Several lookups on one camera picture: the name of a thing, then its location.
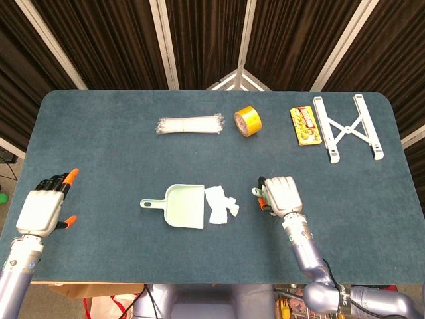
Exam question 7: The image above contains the blue felt table cover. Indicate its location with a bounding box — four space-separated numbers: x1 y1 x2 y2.
0 89 425 285

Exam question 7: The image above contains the white paper ball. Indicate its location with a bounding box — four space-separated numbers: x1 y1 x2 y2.
225 195 240 216

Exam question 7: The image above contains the yellow packing tape roll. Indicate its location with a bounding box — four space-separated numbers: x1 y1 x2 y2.
234 106 263 137

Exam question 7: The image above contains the white folding laptop stand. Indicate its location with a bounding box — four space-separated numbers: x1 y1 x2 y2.
312 94 386 165

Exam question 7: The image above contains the brown cardboard box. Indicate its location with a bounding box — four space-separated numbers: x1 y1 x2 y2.
31 282 147 299

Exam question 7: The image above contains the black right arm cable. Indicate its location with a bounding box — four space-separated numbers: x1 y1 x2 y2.
323 257 366 319

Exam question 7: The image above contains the mint green plastic dustpan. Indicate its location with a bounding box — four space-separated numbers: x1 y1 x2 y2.
139 184 205 230

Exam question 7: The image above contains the white partition frame post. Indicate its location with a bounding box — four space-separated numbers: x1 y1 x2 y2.
149 0 180 91
15 0 88 90
233 0 258 91
310 0 381 92

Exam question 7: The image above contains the bundle of wrapped white straws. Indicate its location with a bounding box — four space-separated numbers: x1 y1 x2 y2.
155 113 225 136

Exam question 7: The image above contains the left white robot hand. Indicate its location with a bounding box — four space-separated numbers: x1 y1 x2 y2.
15 167 80 237

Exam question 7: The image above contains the white partition frame bar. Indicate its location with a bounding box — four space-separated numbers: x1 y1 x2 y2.
400 125 425 149
0 137 27 160

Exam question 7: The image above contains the white triangular partition base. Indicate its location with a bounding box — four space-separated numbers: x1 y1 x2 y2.
205 68 272 91

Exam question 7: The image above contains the yellow snack package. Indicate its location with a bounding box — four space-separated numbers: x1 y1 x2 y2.
290 106 323 146

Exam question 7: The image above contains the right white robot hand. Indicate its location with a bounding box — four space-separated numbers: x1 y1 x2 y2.
257 175 303 217

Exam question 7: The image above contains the silver-blue robot torso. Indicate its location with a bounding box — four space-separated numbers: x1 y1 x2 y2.
132 284 276 319

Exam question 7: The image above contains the dark brown curtain panel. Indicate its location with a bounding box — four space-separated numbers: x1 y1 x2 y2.
325 0 425 160
245 0 363 91
165 0 248 90
31 0 167 90
0 0 79 152

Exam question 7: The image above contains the red and white bag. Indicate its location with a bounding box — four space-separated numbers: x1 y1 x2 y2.
82 294 142 319

